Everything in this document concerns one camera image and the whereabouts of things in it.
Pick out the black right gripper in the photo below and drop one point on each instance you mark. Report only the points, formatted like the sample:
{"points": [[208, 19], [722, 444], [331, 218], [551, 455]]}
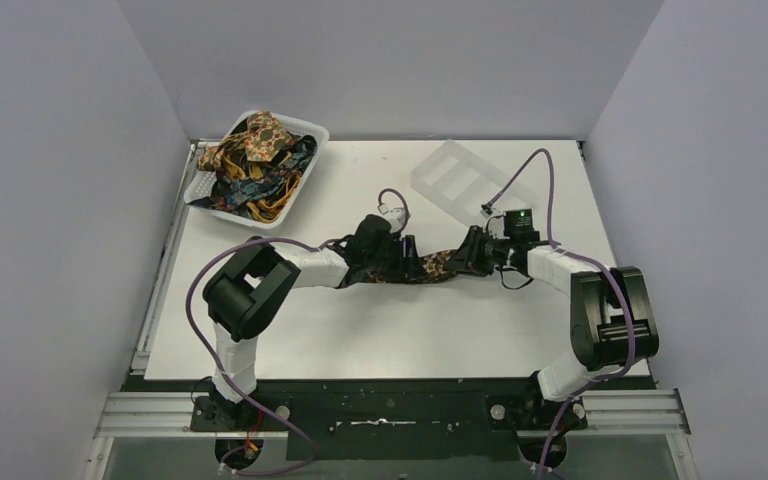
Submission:
{"points": [[467, 260]]}

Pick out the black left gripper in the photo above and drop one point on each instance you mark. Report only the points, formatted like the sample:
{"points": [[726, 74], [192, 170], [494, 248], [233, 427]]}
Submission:
{"points": [[408, 252]]}

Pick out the brown floral tie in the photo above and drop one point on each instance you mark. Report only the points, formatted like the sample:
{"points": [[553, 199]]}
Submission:
{"points": [[431, 271]]}

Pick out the clear compartment tray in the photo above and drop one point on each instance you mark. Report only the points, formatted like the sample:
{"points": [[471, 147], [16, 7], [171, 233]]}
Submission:
{"points": [[466, 186]]}

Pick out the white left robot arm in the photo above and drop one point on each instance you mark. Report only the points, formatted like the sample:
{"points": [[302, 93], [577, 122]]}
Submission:
{"points": [[245, 294]]}

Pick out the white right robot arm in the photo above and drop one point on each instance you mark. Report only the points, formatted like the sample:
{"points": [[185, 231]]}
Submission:
{"points": [[611, 322]]}

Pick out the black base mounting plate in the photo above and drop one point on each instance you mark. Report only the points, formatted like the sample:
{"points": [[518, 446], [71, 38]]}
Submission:
{"points": [[427, 419]]}

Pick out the yellow striped tie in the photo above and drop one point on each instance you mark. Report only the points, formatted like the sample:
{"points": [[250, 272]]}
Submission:
{"points": [[262, 194]]}

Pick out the dark blue patterned tie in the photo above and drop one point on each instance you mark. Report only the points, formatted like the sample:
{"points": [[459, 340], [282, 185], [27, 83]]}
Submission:
{"points": [[305, 148]]}

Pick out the orange paisley tie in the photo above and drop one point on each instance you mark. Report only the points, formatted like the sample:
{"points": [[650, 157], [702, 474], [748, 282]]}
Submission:
{"points": [[258, 139]]}

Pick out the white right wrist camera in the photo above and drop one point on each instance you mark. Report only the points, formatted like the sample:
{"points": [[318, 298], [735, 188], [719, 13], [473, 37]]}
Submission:
{"points": [[495, 215]]}

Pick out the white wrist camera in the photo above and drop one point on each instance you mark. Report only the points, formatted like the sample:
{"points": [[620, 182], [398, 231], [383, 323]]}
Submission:
{"points": [[495, 215], [397, 217]]}

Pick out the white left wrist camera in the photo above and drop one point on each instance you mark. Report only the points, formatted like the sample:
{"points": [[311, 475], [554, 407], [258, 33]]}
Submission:
{"points": [[397, 217]]}

